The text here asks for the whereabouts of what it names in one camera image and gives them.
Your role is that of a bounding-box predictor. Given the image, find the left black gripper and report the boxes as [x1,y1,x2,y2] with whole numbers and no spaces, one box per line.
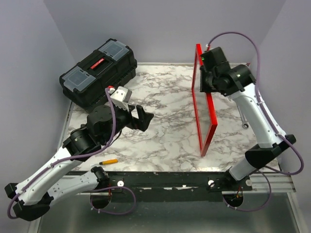
[102,103,155,144]

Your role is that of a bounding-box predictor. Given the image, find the red wooden picture frame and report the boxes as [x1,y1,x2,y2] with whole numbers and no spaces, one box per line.
[191,44,218,157]

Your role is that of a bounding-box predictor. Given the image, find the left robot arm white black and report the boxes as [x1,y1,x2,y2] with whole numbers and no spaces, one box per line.
[4,104,154,221]

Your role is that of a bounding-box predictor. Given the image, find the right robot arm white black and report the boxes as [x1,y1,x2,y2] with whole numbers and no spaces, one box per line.
[200,47,296,190]

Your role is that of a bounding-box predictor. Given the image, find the silver ratchet wrench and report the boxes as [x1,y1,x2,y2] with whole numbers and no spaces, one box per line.
[237,105,249,129]

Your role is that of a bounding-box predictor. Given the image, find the black plastic toolbox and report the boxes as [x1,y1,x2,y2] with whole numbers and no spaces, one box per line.
[59,38,138,113]

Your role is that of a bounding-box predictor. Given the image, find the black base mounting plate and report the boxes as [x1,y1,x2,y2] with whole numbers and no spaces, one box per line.
[95,171,252,202]

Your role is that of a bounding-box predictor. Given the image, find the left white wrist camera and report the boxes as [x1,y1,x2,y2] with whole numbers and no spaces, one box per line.
[109,86,132,112]

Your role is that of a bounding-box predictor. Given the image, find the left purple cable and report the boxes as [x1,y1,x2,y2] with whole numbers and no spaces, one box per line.
[7,87,117,220]

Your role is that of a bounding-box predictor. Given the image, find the aluminium rail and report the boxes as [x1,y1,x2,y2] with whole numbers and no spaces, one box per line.
[104,171,294,194]

